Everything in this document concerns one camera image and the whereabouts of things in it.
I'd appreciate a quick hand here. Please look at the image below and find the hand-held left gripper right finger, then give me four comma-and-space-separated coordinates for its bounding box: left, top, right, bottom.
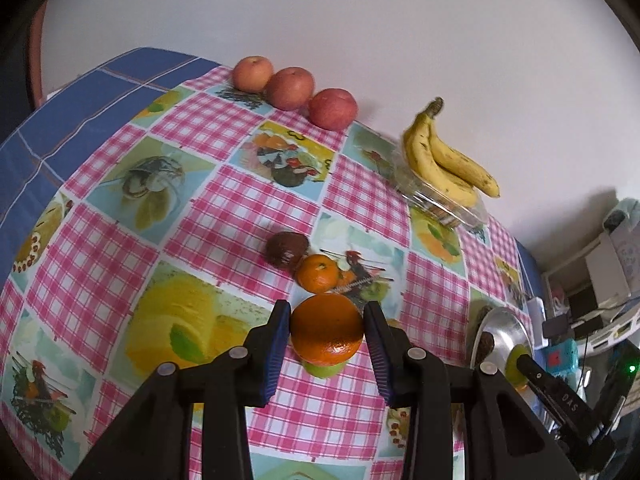
362, 301, 568, 480

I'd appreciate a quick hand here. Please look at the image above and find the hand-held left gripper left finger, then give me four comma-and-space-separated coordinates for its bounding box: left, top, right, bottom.
72, 300, 293, 480

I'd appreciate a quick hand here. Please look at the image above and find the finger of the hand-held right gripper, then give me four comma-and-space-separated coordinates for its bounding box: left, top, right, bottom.
516, 355, 618, 471

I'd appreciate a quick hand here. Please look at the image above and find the large orange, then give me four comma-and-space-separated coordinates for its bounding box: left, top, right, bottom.
291, 294, 365, 366

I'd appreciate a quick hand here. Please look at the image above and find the round metal plate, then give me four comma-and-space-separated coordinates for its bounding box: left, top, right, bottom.
467, 306, 535, 396

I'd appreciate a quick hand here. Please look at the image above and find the small orange mandarin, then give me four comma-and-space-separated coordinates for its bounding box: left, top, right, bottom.
295, 254, 343, 295

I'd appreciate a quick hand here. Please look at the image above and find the teal toy box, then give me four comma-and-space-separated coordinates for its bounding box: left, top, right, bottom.
545, 340, 583, 378

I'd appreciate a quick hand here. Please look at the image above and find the white power strip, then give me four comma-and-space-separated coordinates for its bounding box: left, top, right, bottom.
525, 297, 548, 348

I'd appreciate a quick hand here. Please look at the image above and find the white plastic rack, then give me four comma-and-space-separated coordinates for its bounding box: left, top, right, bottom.
545, 200, 640, 356

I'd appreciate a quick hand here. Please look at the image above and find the pink checked tablecloth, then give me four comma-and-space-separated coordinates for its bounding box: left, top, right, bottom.
0, 62, 531, 480

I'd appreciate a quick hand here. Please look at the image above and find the clear plastic container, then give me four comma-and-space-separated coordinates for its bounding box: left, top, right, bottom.
392, 147, 490, 231

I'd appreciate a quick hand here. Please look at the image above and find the yellow banana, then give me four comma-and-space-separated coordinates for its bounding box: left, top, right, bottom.
402, 97, 480, 208
427, 120, 501, 198

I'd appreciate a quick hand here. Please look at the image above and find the brown wooden chair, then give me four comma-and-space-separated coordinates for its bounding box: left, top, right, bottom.
27, 0, 51, 111

